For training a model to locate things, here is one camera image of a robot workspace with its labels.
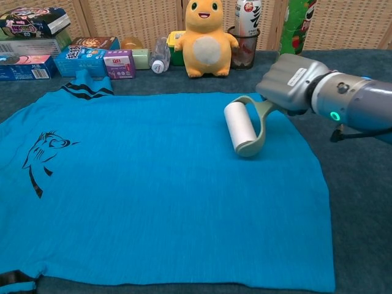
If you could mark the clear plastic water bottle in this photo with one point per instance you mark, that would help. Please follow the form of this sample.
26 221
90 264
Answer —
160 58

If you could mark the light green box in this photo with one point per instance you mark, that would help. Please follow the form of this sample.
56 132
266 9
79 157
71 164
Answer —
141 58

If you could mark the black snack package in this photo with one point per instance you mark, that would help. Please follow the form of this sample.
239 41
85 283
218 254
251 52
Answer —
29 23

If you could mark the wicker folding screen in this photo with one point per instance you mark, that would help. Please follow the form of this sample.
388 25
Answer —
137 18

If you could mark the green box with yellow label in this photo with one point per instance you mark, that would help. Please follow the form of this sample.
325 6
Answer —
175 53

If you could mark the small purple box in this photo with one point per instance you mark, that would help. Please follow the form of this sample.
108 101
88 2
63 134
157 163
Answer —
119 65

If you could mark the black mesh cup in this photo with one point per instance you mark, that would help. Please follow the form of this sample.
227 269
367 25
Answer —
245 52

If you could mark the green flat box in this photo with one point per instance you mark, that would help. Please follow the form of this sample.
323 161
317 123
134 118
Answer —
30 46

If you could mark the right robot hand grey fingertips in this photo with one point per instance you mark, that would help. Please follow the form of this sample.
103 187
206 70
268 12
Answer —
288 82

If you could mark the dark blue table cloth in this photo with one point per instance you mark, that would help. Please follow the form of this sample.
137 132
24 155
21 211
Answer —
361 190

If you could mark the brown cookie box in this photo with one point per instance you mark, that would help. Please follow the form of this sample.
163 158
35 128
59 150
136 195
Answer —
98 42

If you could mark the green chips can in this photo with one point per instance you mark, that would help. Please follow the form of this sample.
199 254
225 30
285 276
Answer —
295 30

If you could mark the blue and pink biscuit box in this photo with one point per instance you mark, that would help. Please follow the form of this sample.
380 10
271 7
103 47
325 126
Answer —
26 69

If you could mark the orange dinosaur plush toy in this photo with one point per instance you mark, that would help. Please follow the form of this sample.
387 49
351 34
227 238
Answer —
205 46

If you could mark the blue t-shirt with cat print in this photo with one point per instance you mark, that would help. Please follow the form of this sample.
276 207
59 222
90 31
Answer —
153 190

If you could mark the drink bottle with black cap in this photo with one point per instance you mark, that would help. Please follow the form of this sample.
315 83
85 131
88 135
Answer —
248 15

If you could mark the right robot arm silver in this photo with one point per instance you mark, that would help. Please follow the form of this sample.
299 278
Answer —
358 98

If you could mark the blue cookie box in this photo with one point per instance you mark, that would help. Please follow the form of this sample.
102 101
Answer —
79 61

